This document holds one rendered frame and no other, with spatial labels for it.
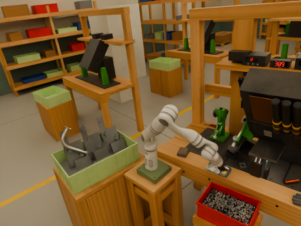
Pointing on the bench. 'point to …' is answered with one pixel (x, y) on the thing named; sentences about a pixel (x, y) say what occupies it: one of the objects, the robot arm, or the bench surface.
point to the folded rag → (183, 152)
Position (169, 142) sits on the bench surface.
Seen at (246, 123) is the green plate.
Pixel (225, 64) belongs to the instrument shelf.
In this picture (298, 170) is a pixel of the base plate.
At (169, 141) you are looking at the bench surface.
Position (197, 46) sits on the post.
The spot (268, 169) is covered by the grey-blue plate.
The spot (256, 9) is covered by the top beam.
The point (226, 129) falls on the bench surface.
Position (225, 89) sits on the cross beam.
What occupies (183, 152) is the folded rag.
